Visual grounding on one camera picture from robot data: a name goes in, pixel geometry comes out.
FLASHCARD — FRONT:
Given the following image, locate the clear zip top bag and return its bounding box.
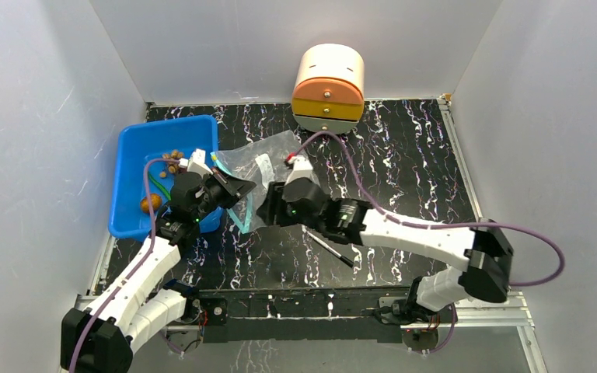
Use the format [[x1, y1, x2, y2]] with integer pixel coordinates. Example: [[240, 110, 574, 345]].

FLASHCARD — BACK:
[[211, 131, 301, 233]]

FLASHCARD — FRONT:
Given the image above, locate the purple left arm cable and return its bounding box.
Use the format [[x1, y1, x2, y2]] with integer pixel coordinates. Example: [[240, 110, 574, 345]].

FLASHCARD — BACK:
[[66, 157, 182, 373]]

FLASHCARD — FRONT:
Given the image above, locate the black and white pen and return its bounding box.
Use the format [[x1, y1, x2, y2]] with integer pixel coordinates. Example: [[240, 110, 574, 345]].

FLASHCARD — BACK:
[[305, 228, 354, 269]]

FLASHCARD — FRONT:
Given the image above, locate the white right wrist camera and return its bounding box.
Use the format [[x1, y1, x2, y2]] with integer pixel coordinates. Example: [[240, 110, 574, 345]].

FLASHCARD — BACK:
[[285, 153, 313, 183]]

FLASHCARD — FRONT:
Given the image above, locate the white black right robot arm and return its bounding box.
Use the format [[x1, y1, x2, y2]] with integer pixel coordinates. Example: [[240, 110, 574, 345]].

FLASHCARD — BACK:
[[257, 178, 513, 325]]

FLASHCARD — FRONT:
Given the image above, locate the green chili pepper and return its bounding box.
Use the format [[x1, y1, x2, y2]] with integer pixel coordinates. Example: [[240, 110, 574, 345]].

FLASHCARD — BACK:
[[148, 173, 171, 201]]

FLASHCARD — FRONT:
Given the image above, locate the blue plastic bin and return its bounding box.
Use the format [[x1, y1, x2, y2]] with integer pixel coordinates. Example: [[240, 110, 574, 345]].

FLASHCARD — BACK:
[[108, 115, 218, 242]]

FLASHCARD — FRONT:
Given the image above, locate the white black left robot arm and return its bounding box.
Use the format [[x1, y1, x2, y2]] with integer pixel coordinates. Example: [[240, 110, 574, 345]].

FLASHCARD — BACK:
[[60, 167, 256, 372]]

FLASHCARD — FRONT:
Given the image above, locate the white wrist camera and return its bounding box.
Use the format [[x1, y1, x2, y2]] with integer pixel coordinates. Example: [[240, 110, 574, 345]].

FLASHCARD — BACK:
[[285, 153, 313, 183], [179, 148, 213, 177]]

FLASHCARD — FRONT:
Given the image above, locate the pastel mini drawer cabinet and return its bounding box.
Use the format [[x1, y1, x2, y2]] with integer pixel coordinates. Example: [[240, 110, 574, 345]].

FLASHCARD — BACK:
[[291, 44, 365, 134]]

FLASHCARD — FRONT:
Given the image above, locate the aluminium frame rail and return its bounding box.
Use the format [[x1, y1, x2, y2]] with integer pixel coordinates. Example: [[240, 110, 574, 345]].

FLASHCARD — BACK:
[[66, 293, 536, 341]]

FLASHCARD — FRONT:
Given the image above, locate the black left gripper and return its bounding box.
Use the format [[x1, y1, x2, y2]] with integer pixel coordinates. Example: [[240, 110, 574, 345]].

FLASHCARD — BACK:
[[193, 167, 257, 222]]

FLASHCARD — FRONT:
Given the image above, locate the brown longan bunch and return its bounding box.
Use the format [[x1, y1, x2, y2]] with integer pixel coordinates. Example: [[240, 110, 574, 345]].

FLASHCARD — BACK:
[[159, 149, 184, 179]]

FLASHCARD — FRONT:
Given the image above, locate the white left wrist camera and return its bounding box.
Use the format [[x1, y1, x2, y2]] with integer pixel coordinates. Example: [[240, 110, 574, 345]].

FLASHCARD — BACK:
[[179, 148, 213, 177]]

